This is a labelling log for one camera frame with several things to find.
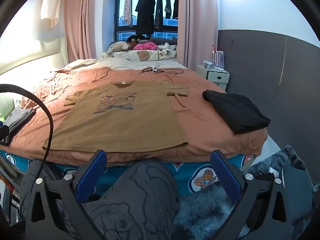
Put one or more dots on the fluffy grey-blue rug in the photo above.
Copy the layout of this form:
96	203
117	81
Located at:
200	210

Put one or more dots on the blue printed bed sheet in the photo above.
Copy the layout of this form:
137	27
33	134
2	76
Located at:
190	177

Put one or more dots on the cream plush toy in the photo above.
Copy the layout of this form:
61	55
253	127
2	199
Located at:
120	45

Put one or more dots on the brown printed t-shirt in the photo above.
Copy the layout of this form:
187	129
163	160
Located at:
120	127

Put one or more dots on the hanging dark garment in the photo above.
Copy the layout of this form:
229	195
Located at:
168	7
158	15
175	5

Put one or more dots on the black white patterned cloth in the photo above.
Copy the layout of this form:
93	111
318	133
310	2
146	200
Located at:
167	48

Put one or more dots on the white nightstand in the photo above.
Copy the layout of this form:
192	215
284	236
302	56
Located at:
217	78

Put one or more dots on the white padded headboard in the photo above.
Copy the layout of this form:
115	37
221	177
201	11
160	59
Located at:
30	52

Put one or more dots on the cream blanket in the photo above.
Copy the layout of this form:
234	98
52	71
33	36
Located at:
100	62

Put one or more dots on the hanging white shirt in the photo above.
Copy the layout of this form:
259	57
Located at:
52	2

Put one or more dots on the black plush toy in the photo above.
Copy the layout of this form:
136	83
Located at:
136	38

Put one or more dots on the hanging floral garment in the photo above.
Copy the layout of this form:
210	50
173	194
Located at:
128	7

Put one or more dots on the black folded clothes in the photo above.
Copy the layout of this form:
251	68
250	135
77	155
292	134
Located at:
237	112

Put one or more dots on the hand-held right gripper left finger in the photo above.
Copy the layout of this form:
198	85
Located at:
91	171

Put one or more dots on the orange-brown blanket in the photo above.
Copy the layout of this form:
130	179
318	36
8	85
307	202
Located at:
205	135

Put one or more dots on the pink cloth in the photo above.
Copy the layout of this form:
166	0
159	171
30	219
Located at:
145	46

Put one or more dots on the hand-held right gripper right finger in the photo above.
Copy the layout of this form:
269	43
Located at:
225	172

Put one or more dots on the person's grey printed pants leg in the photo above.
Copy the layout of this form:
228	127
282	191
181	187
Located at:
140	192

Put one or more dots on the dark grey cloth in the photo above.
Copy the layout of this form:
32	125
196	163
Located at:
162	41

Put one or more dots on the grey folded clothes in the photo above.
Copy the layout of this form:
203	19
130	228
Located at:
18	117

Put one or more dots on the hanging dark clothes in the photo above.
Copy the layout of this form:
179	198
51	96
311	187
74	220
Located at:
122	33

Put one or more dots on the hanging black coat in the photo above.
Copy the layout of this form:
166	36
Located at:
145	12

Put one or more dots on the bear print pillow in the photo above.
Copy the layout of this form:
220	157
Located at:
150	55

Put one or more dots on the grey box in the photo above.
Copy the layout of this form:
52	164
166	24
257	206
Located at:
297	185

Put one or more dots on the light green cushion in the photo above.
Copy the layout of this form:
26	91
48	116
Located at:
6	105

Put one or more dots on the pink curtain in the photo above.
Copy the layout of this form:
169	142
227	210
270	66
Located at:
82	17
200	17

